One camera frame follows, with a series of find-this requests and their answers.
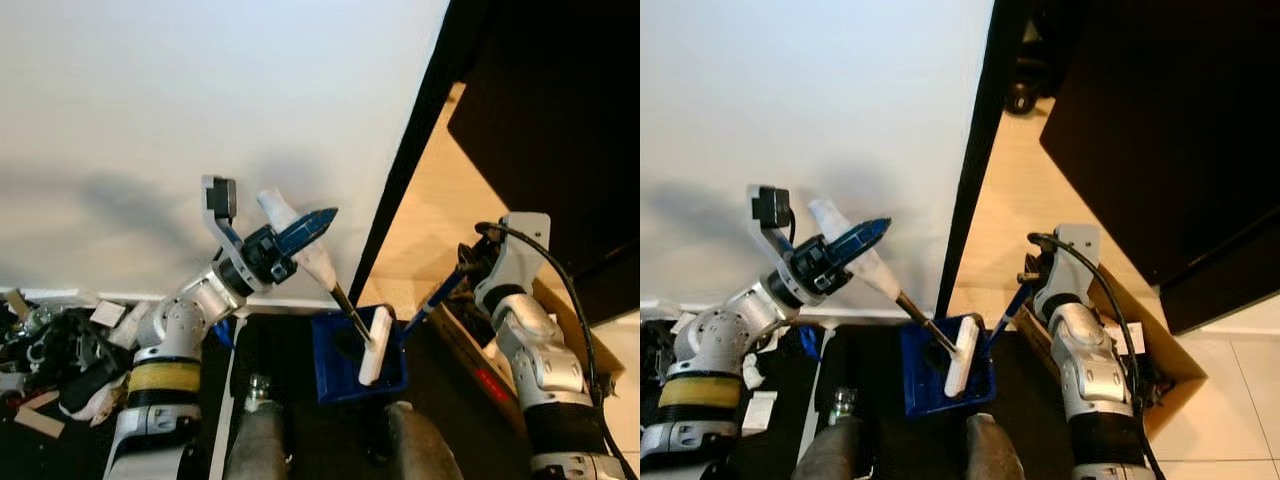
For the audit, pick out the brown cardboard box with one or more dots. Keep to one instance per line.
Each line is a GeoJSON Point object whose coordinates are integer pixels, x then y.
{"type": "Point", "coordinates": [1165, 350]}
{"type": "Point", "coordinates": [460, 335]}

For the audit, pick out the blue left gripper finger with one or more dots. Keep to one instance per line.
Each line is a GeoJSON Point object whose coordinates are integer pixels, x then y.
{"type": "Point", "coordinates": [860, 242]}
{"type": "Point", "coordinates": [310, 230]}

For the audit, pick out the blue plastic piece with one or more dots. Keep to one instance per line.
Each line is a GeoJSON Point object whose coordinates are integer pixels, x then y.
{"type": "Point", "coordinates": [808, 344]}
{"type": "Point", "coordinates": [222, 334]}

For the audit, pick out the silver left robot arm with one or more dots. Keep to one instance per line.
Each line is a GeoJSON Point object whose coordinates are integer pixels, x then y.
{"type": "Point", "coordinates": [165, 335]}
{"type": "Point", "coordinates": [715, 335]}

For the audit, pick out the black wall edge trim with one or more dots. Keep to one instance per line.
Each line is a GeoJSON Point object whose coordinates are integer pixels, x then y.
{"type": "Point", "coordinates": [420, 150]}
{"type": "Point", "coordinates": [975, 150]}

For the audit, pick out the grey left robot leg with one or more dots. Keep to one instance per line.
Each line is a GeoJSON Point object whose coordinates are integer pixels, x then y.
{"type": "Point", "coordinates": [830, 450]}
{"type": "Point", "coordinates": [258, 440]}

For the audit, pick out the black cabinet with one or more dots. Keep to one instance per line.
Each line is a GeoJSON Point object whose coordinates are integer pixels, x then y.
{"type": "Point", "coordinates": [1170, 120]}
{"type": "Point", "coordinates": [560, 120]}

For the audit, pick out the black floor mat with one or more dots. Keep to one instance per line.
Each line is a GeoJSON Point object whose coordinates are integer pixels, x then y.
{"type": "Point", "coordinates": [890, 450]}
{"type": "Point", "coordinates": [305, 420]}

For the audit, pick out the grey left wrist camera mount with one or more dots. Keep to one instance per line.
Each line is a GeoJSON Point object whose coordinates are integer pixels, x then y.
{"type": "Point", "coordinates": [224, 198]}
{"type": "Point", "coordinates": [770, 208]}

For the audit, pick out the grey robot leg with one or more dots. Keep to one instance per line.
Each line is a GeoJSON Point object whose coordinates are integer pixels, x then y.
{"type": "Point", "coordinates": [425, 445]}
{"type": "Point", "coordinates": [995, 450]}
{"type": "Point", "coordinates": [830, 450]}
{"type": "Point", "coordinates": [258, 440]}

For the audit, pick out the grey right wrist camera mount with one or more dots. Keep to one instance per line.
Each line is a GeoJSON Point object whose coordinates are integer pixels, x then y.
{"type": "Point", "coordinates": [1075, 260]}
{"type": "Point", "coordinates": [520, 250]}

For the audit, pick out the white tape strip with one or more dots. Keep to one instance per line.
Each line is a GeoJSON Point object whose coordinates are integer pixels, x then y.
{"type": "Point", "coordinates": [220, 420]}
{"type": "Point", "coordinates": [808, 445]}

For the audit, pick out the white broom with black rod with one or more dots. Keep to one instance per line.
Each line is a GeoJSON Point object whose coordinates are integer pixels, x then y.
{"type": "Point", "coordinates": [962, 360]}
{"type": "Point", "coordinates": [375, 350]}

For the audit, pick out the small wooden stick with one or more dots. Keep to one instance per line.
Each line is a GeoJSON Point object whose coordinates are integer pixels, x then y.
{"type": "Point", "coordinates": [17, 304]}

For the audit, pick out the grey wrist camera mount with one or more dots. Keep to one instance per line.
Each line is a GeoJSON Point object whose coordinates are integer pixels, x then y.
{"type": "Point", "coordinates": [1075, 260]}
{"type": "Point", "coordinates": [224, 198]}
{"type": "Point", "coordinates": [770, 208]}
{"type": "Point", "coordinates": [520, 250]}

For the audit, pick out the grey right robot leg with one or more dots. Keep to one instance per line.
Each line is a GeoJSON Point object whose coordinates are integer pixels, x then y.
{"type": "Point", "coordinates": [425, 445]}
{"type": "Point", "coordinates": [995, 450]}

